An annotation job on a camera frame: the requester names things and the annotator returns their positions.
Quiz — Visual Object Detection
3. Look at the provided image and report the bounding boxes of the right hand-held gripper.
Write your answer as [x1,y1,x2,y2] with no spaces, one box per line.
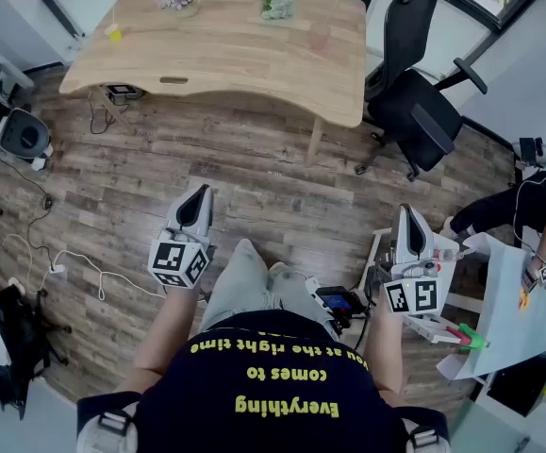
[380,203,446,316]

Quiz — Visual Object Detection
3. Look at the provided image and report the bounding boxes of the black floor cable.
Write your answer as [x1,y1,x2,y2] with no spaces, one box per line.
[0,151,56,266]

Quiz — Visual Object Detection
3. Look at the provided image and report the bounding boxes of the person's black printed t-shirt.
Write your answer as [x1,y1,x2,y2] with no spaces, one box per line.
[76,309,451,453]

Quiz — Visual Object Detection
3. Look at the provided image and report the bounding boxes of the white floor cable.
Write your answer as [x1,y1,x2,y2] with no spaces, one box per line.
[3,233,166,302]

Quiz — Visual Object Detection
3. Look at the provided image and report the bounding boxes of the black under-table control box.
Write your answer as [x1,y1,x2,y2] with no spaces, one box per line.
[106,84,145,101]

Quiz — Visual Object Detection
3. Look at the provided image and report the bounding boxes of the black waist device blue screen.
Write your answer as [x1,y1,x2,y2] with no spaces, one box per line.
[306,276,367,335]

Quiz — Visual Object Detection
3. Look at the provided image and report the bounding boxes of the white green flower bouquet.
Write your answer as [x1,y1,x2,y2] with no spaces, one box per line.
[246,0,297,22]

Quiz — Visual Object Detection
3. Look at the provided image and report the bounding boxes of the person's left forearm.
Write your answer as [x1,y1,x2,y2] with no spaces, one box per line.
[132,284,199,389]

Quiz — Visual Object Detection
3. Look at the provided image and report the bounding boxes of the grey harness shoulder strap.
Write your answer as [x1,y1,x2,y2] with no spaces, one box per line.
[76,406,141,453]
[402,417,451,453]

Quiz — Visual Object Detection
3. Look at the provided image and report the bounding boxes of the black cabinet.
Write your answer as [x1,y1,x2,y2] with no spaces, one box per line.
[486,352,546,418]

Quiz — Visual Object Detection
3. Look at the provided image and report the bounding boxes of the black office chair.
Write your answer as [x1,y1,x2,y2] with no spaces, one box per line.
[355,0,489,182]

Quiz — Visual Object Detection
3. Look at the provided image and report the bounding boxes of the person's light jeans legs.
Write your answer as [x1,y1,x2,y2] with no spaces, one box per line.
[198,237,340,340]

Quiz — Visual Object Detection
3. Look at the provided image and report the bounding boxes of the clear plastic bottle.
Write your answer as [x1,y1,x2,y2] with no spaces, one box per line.
[433,246,477,262]

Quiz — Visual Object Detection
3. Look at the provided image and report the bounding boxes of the wooden table leg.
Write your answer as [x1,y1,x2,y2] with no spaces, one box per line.
[91,86,135,134]
[306,115,324,167]

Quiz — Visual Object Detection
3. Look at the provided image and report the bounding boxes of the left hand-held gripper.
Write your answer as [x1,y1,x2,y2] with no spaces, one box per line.
[147,184,215,291]

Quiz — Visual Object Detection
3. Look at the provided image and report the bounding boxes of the person's right forearm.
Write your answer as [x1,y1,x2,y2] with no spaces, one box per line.
[364,299,409,395]

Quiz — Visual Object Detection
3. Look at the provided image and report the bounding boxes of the pink transparent cup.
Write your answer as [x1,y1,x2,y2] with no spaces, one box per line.
[307,21,335,55]

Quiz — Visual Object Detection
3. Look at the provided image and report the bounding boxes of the green red toy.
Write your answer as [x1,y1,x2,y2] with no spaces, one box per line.
[445,322,490,352]

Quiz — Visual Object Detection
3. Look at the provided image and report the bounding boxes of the white side table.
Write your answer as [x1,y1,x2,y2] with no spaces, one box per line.
[436,232,546,382]

